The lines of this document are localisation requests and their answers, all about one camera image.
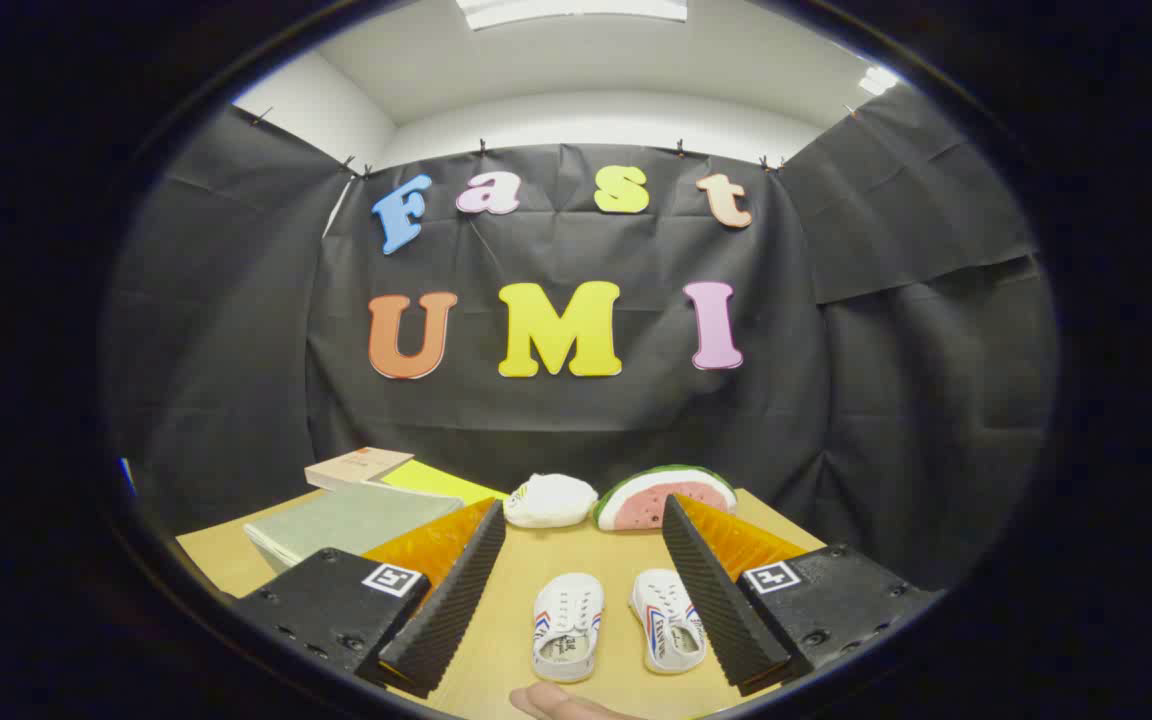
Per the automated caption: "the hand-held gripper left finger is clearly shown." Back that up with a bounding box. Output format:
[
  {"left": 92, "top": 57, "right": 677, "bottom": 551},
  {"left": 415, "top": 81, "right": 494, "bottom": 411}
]
[{"left": 231, "top": 497, "right": 507, "bottom": 699}]

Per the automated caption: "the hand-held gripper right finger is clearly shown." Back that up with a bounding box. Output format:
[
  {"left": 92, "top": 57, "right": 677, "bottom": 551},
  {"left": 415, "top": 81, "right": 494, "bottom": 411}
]
[{"left": 661, "top": 493, "right": 942, "bottom": 698}]

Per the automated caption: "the white canvas shoe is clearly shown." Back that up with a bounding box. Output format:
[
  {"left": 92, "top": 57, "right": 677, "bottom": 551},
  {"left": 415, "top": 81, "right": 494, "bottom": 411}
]
[
  {"left": 629, "top": 568, "right": 709, "bottom": 675},
  {"left": 532, "top": 572, "right": 605, "bottom": 684}
]

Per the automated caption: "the translucent pale green storage box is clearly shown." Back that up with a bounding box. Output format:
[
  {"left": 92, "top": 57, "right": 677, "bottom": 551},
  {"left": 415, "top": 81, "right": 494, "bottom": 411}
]
[{"left": 244, "top": 483, "right": 465, "bottom": 573}]

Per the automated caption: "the watermelon slice plush toy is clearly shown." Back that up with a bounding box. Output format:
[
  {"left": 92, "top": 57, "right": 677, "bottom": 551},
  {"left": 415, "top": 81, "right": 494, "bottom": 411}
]
[{"left": 593, "top": 464, "right": 739, "bottom": 532}]

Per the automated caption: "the yellow book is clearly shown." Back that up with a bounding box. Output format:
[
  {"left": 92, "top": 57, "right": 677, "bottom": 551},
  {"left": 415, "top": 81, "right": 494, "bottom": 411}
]
[{"left": 381, "top": 459, "right": 507, "bottom": 506}]

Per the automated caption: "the white plush toy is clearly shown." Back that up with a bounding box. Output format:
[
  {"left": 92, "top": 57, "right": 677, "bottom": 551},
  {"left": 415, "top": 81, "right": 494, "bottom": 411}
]
[{"left": 503, "top": 473, "right": 599, "bottom": 529}]

